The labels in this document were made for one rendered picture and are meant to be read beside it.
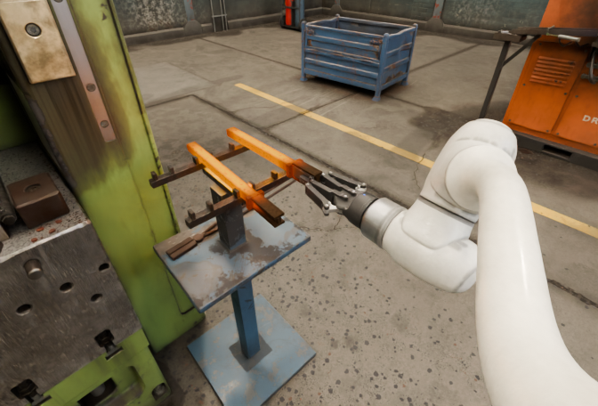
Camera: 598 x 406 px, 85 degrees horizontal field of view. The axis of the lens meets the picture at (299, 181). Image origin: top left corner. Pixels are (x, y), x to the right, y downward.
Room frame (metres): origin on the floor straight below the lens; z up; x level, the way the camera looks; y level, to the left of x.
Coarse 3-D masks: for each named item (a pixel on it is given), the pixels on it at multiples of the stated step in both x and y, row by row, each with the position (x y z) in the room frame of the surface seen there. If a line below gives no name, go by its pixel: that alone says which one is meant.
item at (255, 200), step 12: (192, 144) 0.87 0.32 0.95; (204, 156) 0.80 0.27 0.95; (216, 168) 0.74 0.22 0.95; (228, 168) 0.74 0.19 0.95; (228, 180) 0.69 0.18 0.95; (240, 180) 0.68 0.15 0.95; (240, 192) 0.64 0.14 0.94; (252, 192) 0.63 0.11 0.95; (252, 204) 0.60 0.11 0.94; (264, 204) 0.58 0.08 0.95; (264, 216) 0.57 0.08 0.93; (276, 216) 0.54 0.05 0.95
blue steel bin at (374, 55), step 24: (312, 24) 4.49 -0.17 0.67; (336, 24) 4.91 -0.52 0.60; (360, 24) 4.69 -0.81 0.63; (384, 24) 4.45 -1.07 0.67; (312, 48) 4.28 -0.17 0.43; (336, 48) 4.07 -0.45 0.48; (360, 48) 3.85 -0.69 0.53; (384, 48) 3.65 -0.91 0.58; (408, 48) 4.16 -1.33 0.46; (312, 72) 4.27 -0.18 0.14; (336, 72) 4.05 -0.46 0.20; (360, 72) 3.82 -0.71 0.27; (384, 72) 3.72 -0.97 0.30
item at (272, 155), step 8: (232, 128) 0.93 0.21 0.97; (232, 136) 0.90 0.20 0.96; (240, 136) 0.87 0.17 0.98; (248, 136) 0.87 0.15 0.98; (248, 144) 0.83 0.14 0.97; (256, 144) 0.81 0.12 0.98; (264, 144) 0.81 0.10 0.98; (256, 152) 0.80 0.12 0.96; (264, 152) 0.77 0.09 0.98; (272, 152) 0.76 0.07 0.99; (280, 152) 0.76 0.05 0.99; (272, 160) 0.74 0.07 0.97; (280, 160) 0.71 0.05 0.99; (288, 160) 0.71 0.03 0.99; (296, 160) 0.70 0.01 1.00; (288, 168) 0.68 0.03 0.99; (304, 168) 0.65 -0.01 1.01; (312, 168) 0.65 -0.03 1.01; (288, 176) 0.68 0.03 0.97
